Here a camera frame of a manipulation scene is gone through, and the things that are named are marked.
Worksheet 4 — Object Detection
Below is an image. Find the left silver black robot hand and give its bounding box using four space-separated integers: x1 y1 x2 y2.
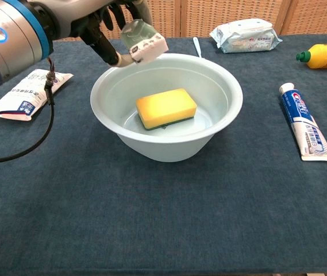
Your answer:
49 0 153 69

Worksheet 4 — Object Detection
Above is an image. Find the small green tissue pack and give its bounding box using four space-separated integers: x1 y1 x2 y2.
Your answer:
120 19 169 63

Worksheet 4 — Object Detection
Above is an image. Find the white refill pouch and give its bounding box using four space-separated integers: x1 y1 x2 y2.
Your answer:
0 68 74 122

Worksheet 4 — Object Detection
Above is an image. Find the green yellow sponge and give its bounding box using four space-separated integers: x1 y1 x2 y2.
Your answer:
135 88 198 132

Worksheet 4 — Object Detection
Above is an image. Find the wicker folding screen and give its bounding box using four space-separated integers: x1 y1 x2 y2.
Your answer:
51 0 327 41

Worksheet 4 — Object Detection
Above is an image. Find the light blue toothbrush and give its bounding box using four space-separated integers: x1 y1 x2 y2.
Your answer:
193 37 204 58

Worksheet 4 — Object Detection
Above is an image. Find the light blue plastic basin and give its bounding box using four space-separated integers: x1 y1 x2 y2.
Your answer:
90 53 244 163

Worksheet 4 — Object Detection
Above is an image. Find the wet wipes pack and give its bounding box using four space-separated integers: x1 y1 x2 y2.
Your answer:
209 18 283 54

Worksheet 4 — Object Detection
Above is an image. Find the blue table cloth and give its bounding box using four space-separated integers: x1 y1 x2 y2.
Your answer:
0 33 327 274

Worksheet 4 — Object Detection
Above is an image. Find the blue white toothpaste tube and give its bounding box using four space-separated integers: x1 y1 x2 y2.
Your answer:
278 82 327 162

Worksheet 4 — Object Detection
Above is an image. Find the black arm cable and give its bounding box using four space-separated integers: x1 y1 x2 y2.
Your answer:
0 57 56 166

